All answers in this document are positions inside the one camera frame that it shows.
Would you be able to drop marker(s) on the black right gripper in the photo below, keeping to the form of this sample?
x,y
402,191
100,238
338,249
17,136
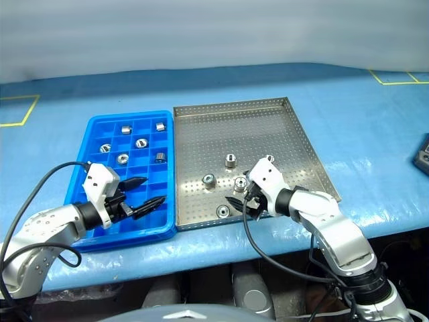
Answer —
x,y
255,204

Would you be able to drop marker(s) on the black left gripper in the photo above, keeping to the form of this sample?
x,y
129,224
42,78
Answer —
x,y
115,203

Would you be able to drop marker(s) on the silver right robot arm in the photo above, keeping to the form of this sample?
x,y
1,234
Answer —
x,y
335,228

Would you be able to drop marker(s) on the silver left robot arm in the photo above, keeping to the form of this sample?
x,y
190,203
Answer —
x,y
43,228

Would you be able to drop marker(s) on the blue compartment tray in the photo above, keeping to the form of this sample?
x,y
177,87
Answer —
x,y
97,234

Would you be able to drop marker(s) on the metal nut top right blue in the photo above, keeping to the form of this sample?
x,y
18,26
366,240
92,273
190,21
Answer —
x,y
160,127

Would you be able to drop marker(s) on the metal nut lower blue tray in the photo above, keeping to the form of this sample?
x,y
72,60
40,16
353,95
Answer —
x,y
123,158

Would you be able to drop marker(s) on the metal nut blue tray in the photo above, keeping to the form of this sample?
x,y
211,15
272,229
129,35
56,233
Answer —
x,y
141,143
123,158
125,129
105,148

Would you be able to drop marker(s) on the metal nut middle blue tray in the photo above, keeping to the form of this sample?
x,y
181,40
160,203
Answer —
x,y
141,143

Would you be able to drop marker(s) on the metal nut left blue tray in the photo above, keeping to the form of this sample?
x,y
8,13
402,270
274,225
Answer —
x,y
105,148

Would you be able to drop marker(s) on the metal nut top blue tray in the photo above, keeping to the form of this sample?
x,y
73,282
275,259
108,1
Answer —
x,y
125,129

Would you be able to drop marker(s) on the perforated metal tray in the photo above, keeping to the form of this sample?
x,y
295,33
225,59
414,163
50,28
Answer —
x,y
234,134

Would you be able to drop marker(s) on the dark grey rounded cylinder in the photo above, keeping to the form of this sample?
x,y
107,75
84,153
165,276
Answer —
x,y
253,292
159,295

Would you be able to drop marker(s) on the grey robot torso cover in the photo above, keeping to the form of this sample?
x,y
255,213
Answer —
x,y
187,315

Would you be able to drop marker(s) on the dark grey device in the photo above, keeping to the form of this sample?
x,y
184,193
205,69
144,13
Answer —
x,y
423,161

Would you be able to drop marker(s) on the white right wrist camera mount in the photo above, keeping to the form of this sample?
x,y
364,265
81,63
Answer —
x,y
268,174

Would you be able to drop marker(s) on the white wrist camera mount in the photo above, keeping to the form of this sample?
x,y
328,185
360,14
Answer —
x,y
99,177
268,174

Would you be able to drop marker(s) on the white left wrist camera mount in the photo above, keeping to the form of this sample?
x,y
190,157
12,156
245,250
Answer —
x,y
99,177

